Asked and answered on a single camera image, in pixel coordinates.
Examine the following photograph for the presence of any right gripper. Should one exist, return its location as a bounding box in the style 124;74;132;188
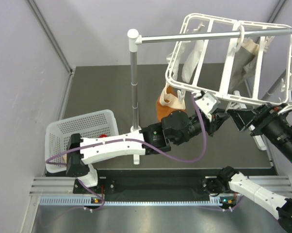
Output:
226;100;292;164

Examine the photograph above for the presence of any white sock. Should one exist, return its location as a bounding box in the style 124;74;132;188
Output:
182;40;204;83
166;40;205;80

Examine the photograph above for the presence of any white clip sock hanger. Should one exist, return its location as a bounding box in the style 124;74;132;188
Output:
165;13;292;103

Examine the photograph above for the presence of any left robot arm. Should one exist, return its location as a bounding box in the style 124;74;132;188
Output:
65;109;229;193

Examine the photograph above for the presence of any orange beige sock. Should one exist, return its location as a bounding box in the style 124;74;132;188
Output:
156;83;186;121

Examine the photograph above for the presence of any grey beige sock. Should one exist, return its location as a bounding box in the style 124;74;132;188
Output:
228;38;260;92

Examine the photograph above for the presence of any dark grey table mat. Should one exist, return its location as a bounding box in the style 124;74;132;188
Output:
45;63;277;170

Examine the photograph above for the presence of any metal drying rack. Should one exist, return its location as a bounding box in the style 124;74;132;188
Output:
127;25;292;163

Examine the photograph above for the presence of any white perforated plastic basket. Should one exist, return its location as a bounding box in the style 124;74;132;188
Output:
45;110;119;160

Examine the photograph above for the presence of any red sock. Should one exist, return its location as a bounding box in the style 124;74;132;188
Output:
98;134;108;138

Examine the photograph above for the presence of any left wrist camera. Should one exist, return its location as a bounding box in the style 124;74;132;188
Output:
193;91;220;122

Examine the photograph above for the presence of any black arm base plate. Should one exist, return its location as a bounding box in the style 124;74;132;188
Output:
73;176;236;197

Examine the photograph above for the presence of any slotted grey cable duct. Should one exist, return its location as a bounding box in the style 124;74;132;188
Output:
39;196;236;207

